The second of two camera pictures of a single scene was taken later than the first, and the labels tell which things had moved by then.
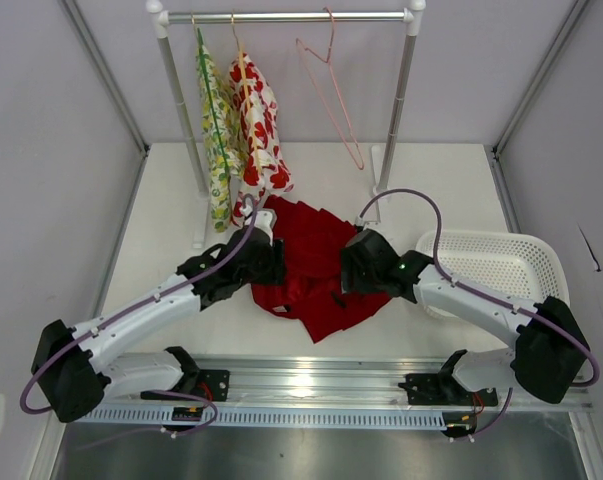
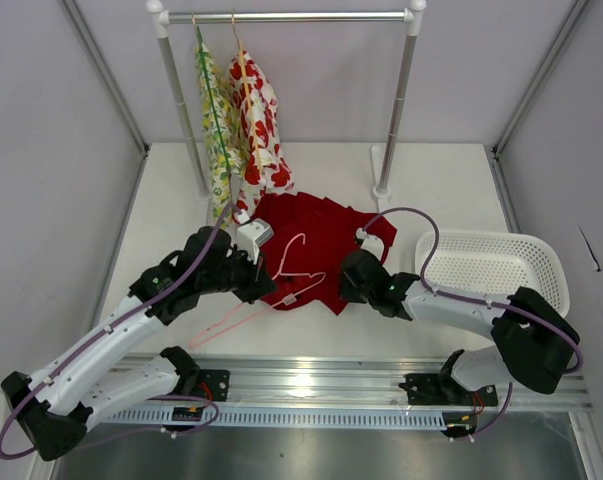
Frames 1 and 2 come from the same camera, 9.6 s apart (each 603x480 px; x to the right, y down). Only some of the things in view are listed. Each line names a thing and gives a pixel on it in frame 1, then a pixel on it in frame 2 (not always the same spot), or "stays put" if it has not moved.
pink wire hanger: [299, 43] to [216, 324]
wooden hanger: [247, 96] stays put
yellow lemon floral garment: [222, 128] stays put
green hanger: [211, 93] stays put
